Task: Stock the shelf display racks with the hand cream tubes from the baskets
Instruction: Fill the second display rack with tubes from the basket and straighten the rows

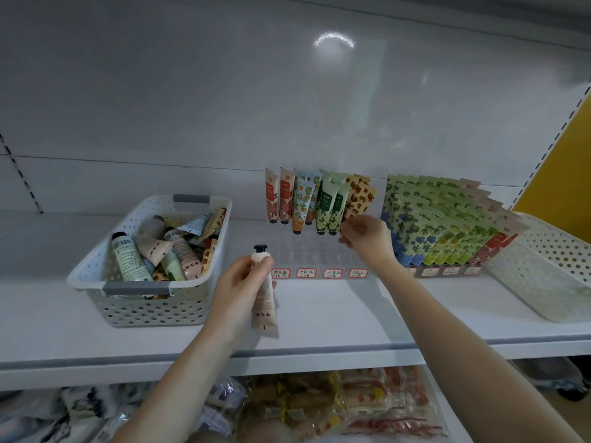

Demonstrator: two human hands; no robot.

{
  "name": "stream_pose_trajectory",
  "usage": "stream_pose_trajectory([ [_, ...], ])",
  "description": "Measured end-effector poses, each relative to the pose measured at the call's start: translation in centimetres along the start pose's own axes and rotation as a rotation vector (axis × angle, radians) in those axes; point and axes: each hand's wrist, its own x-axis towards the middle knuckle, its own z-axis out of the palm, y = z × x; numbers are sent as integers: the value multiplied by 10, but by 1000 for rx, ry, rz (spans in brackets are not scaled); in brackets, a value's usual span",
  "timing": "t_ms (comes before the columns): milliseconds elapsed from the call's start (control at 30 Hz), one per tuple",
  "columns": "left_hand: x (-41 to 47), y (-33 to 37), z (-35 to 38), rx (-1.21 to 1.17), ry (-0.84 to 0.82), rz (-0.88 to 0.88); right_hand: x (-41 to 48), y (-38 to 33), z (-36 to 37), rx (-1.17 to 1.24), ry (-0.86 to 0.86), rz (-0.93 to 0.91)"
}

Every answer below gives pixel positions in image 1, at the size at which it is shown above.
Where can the white metal shelf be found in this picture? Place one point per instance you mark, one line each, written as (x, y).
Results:
(83, 332)

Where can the person's right leg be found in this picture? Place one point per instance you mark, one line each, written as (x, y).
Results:
(268, 432)

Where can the person's right hand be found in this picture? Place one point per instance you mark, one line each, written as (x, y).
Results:
(371, 240)

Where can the white red-label hand cream tube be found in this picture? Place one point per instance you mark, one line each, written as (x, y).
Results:
(265, 309)

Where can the pile of pale hand cream tubes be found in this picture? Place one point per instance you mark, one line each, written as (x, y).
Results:
(171, 246)

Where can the person's left forearm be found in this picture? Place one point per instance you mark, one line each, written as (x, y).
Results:
(180, 392)

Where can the white perforated plastic basket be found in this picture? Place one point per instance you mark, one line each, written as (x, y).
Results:
(157, 309)
(545, 272)

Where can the pile of snack packets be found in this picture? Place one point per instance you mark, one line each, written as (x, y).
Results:
(342, 397)

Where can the person's left hand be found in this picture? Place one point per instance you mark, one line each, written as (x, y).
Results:
(233, 301)

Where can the row of hand cream tubes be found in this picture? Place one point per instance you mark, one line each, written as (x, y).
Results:
(434, 217)

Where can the person's right forearm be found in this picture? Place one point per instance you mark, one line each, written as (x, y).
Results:
(471, 364)

